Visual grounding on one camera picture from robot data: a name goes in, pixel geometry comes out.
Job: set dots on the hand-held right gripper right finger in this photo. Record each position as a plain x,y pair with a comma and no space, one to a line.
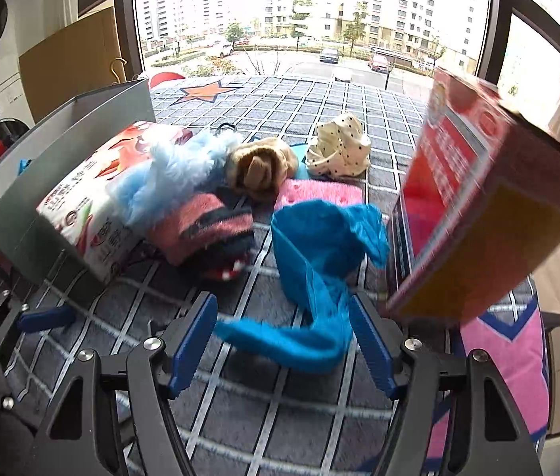
371,342

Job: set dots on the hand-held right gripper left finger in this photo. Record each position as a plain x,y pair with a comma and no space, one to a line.
193,342

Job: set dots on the blue mesh cloth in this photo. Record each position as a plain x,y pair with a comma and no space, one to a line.
319,258

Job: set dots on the grey storage box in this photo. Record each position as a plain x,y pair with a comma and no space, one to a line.
22,208

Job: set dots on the pink striped fuzzy sock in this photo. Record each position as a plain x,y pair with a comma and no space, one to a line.
195,228

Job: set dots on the light blue fluffy cloth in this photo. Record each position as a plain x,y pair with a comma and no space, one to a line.
166,178

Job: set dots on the beige knitted cloth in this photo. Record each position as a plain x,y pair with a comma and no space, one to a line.
260,166

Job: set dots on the printed tissue pack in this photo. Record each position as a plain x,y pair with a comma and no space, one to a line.
86,208

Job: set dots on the pink sponge with holes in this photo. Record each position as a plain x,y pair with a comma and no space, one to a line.
317,192

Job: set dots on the red carton box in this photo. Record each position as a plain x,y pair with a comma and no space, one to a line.
483,218

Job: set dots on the cream polka dot cloth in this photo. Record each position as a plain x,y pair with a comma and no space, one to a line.
339,148

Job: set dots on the brown cardboard sheet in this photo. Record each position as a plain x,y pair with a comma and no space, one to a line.
72,64

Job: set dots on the small white car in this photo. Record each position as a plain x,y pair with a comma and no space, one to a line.
342,74

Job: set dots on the red parked car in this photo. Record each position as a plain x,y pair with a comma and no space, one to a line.
378,63

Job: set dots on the dark parked car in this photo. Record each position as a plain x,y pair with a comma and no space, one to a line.
329,55

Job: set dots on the white parked car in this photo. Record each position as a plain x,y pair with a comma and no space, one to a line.
220,48

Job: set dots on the street lamp post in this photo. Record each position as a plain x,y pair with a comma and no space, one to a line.
387,77

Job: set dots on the dark window frame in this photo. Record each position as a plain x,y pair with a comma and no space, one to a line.
124,20

